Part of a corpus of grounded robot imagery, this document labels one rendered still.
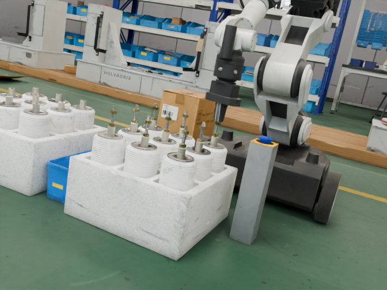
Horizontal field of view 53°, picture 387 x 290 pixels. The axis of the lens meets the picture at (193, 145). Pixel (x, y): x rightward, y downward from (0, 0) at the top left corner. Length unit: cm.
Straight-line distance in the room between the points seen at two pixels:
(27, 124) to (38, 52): 305
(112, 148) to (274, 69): 64
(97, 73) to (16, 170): 256
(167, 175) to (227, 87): 35
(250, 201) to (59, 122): 70
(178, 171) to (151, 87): 250
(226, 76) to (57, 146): 60
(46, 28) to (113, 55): 83
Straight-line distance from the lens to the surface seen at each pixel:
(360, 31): 699
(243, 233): 121
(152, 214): 104
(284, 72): 141
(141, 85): 353
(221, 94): 120
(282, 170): 147
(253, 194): 116
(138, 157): 106
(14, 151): 134
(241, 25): 129
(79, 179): 116
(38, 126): 132
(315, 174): 147
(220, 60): 119
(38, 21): 442
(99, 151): 113
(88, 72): 388
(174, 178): 101
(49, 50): 445
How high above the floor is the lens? 53
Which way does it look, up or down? 13 degrees down
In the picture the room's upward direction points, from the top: 11 degrees clockwise
